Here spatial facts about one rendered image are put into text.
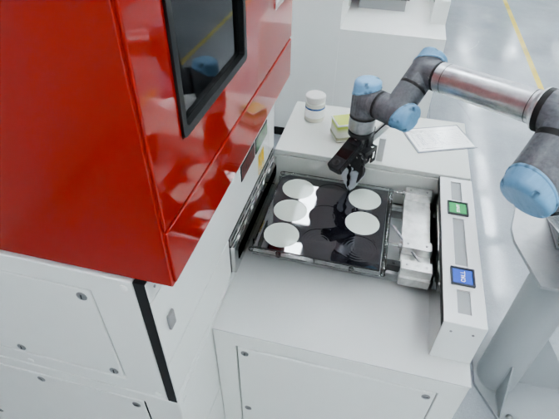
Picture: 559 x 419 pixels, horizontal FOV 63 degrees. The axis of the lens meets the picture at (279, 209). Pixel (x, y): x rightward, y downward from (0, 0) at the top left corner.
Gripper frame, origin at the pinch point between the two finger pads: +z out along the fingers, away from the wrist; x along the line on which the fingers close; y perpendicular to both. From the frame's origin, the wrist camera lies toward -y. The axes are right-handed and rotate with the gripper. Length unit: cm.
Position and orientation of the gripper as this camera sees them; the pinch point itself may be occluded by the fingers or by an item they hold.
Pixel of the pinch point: (348, 187)
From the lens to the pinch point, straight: 143.5
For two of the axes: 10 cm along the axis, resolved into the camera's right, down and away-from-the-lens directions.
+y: 7.0, -4.6, 5.5
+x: -7.2, -4.7, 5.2
